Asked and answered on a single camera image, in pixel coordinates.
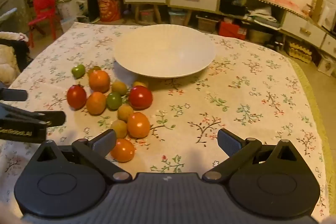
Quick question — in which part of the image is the small orange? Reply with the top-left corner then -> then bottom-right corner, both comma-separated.
86,92 -> 107,115

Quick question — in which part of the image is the yellow fringed cloth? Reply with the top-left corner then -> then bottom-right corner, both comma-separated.
289,58 -> 332,214

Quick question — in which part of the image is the orange printed bag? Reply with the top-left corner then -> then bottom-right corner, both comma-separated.
95,0 -> 122,22

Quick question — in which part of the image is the black device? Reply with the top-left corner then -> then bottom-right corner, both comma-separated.
220,0 -> 250,16

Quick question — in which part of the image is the long low cabinet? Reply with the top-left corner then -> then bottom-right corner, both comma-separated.
219,0 -> 336,59

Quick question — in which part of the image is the large orange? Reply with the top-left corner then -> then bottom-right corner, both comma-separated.
89,70 -> 110,93

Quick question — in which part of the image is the grey chair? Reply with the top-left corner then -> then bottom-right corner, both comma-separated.
0,7 -> 17,22

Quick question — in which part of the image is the orange tomato mid-left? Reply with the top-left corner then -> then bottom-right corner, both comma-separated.
110,138 -> 135,162

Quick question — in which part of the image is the brownish green tomato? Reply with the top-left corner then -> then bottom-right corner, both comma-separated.
87,65 -> 101,76

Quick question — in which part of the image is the red tomato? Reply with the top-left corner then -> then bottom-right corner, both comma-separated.
67,85 -> 87,110
128,86 -> 153,110

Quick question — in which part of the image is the white ribbed plate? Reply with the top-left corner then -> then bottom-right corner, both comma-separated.
114,25 -> 216,79

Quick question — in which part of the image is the orange tomato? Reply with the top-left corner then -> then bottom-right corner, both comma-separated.
127,112 -> 151,138

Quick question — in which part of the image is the fluffy white cushion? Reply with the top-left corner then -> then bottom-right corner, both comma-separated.
0,31 -> 29,83

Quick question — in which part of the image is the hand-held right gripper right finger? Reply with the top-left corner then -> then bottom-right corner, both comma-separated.
217,128 -> 306,180

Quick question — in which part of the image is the white plastic bag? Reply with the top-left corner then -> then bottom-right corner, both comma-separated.
56,0 -> 87,33

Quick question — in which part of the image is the black chair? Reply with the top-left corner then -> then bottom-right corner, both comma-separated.
87,0 -> 99,22

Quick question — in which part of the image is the clear storage box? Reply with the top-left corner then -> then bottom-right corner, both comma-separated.
168,10 -> 188,25
139,9 -> 155,22

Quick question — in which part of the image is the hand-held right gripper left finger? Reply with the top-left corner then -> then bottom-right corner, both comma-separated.
26,129 -> 132,183

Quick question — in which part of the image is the red box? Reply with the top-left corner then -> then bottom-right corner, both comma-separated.
219,21 -> 247,40

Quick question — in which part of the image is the red plastic chair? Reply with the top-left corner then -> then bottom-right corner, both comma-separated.
28,0 -> 62,48

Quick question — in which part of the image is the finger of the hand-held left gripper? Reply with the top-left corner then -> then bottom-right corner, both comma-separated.
0,103 -> 66,127
0,88 -> 28,102

